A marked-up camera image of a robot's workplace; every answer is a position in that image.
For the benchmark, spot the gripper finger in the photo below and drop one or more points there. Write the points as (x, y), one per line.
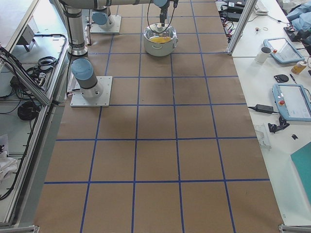
(163, 15)

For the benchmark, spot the glass pot lid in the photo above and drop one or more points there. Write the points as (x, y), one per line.
(157, 30)

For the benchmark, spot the yellow corn cob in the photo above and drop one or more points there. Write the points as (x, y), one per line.
(160, 39)

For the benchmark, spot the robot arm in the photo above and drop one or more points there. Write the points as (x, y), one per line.
(102, 17)
(71, 13)

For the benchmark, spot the pale green cooking pot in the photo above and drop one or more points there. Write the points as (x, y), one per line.
(160, 50)

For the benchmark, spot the black power brick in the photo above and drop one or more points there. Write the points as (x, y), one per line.
(236, 6)

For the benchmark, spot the white mug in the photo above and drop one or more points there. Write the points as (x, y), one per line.
(263, 54)

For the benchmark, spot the teach pendant far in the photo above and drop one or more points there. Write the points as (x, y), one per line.
(283, 50)

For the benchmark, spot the teach pendant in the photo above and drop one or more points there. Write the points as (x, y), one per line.
(283, 50)
(292, 102)

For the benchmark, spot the black round object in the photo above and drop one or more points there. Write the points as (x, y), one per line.
(281, 78)

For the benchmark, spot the black power adapter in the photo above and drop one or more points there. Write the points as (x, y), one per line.
(265, 109)

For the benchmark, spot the orange drink can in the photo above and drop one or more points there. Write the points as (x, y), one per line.
(299, 67)

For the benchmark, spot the clear plastic box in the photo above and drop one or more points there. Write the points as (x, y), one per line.
(262, 136)

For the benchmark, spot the teach pendant near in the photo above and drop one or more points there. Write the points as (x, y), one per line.
(292, 102)

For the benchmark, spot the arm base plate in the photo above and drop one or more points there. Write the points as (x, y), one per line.
(97, 96)
(114, 29)

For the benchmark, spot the aluminium frame post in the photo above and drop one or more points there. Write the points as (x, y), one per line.
(250, 4)

